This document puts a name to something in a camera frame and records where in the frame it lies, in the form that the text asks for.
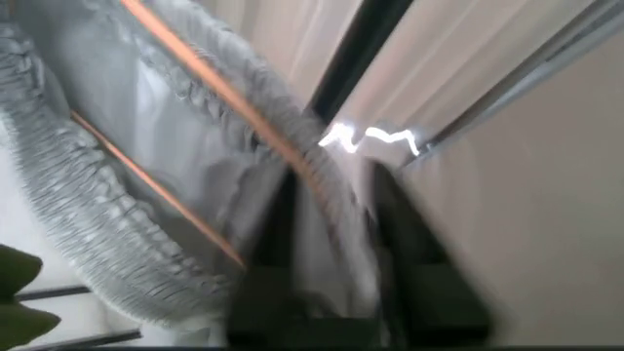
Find black clothes rack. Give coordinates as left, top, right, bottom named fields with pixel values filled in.
left=13, top=0, right=415, bottom=348

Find green printed shirt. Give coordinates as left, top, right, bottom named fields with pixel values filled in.
left=0, top=243, right=62, bottom=348

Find white curtain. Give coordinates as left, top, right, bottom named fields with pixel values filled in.
left=194, top=0, right=604, bottom=170

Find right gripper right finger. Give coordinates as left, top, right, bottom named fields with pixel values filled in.
left=371, top=162, right=492, bottom=343

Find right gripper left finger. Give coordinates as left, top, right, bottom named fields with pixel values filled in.
left=227, top=170, right=299, bottom=323

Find pink clothes hanger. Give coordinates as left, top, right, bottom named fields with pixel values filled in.
left=69, top=0, right=324, bottom=269

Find pale grey shorts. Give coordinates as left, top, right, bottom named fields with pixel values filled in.
left=0, top=0, right=391, bottom=348

